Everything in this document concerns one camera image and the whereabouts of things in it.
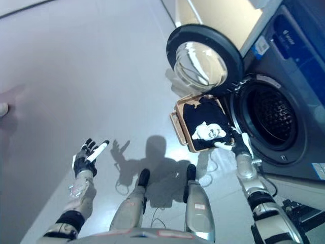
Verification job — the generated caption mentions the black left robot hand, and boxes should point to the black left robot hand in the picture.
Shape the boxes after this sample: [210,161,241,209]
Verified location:
[73,138,110,178]

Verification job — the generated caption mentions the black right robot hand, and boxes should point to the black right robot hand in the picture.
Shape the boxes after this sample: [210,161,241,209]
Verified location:
[214,125,252,156]

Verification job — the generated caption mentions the grey front-load washing machine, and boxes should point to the grey front-load washing machine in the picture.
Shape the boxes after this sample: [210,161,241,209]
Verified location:
[227,0,325,181]

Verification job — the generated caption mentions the brown laundry basket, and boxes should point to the brown laundry basket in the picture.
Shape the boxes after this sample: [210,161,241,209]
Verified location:
[169,93,236,154]

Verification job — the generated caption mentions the round washing machine door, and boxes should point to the round washing machine door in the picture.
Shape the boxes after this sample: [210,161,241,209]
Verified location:
[166,23,245,97]

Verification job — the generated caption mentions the white crumpled garment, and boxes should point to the white crumpled garment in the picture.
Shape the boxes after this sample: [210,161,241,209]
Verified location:
[191,121,227,141]

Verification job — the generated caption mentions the dark navy garment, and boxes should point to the dark navy garment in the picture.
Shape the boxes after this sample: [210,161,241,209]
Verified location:
[183,97,233,151]

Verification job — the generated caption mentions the black right robot foot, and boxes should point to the black right robot foot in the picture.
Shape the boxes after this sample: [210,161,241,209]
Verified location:
[186,163,197,182]

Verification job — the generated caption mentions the black robot foot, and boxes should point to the black robot foot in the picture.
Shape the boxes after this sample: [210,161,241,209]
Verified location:
[138,168,151,195]
[186,163,197,182]

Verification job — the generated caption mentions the black left robot foot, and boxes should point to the black left robot foot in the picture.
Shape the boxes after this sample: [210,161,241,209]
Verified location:
[138,168,151,195]

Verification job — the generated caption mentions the silver left robot leg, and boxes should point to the silver left robot leg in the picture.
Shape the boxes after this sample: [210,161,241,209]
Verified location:
[109,188,147,233]

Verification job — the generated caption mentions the silver robot leg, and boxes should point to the silver robot leg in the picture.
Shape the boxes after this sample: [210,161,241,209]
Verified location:
[183,178,217,242]
[109,188,147,233]

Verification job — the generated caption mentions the white appliance plinth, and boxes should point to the white appliance plinth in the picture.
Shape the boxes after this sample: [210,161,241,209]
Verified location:
[264,172,325,217]

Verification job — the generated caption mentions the silver right robot leg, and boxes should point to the silver right robot leg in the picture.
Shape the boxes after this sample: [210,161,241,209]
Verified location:
[183,178,217,242]

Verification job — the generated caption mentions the blue white instruction sticker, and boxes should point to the blue white instruction sticker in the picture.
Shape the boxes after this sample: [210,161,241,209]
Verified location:
[311,162,325,176]

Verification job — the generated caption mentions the robot legs and feet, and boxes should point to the robot legs and feet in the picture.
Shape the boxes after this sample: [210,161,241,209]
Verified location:
[115,152,219,230]

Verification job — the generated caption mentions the silver robot torso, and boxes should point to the silver robot torso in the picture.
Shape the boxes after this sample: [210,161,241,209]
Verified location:
[68,227,204,244]

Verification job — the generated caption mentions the blue energy label sticker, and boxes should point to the blue energy label sticker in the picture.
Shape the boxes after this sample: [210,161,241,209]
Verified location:
[253,35,271,60]

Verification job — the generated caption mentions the white tall side panel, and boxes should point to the white tall side panel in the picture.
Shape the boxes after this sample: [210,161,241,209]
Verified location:
[238,0,284,58]

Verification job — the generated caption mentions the white counter cabinet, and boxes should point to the white counter cabinet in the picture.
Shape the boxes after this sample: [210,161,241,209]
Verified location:
[160,0,263,29]

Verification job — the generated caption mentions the black equipment frame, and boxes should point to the black equipment frame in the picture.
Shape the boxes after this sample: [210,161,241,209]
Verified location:
[281,199,325,244]

